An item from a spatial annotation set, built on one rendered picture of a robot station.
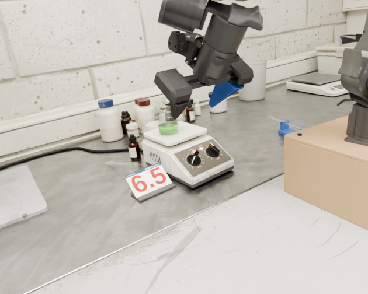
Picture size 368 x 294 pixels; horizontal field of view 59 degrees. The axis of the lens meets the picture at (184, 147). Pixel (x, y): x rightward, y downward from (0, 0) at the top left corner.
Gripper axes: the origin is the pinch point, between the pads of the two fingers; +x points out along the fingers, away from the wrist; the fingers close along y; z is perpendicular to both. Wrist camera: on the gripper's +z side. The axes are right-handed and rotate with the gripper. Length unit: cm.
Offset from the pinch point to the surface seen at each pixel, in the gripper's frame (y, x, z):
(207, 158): -5.2, 15.8, -4.7
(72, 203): 22.4, 27.1, 3.2
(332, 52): -110, 27, 25
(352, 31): -149, 29, 37
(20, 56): 15, 30, 58
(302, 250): 1.8, 2.4, -30.9
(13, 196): 31.6, 33.6, 13.9
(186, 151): -2.2, 16.2, -1.0
